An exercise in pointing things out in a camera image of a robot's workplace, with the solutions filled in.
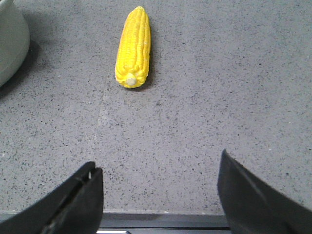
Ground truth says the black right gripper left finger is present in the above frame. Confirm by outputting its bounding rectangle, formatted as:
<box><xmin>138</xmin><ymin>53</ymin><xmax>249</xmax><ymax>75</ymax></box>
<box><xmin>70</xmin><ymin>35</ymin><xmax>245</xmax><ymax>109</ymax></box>
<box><xmin>0</xmin><ymin>162</ymin><xmax>103</xmax><ymax>234</ymax></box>

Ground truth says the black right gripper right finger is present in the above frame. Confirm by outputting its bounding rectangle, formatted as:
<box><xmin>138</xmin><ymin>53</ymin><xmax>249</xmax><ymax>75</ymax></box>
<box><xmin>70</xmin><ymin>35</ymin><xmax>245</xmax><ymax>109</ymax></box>
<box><xmin>217</xmin><ymin>150</ymin><xmax>312</xmax><ymax>234</ymax></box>

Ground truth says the yellow corn cob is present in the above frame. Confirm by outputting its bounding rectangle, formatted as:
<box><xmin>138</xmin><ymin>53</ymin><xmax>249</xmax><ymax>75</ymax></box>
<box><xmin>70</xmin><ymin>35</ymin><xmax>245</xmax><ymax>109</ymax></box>
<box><xmin>115</xmin><ymin>6</ymin><xmax>151</xmax><ymax>89</ymax></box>

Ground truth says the pale green electric cooking pot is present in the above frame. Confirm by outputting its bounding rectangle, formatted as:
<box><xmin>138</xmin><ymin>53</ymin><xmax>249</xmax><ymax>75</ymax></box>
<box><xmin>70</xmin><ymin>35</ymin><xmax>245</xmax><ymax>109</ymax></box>
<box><xmin>0</xmin><ymin>0</ymin><xmax>30</xmax><ymax>86</ymax></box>

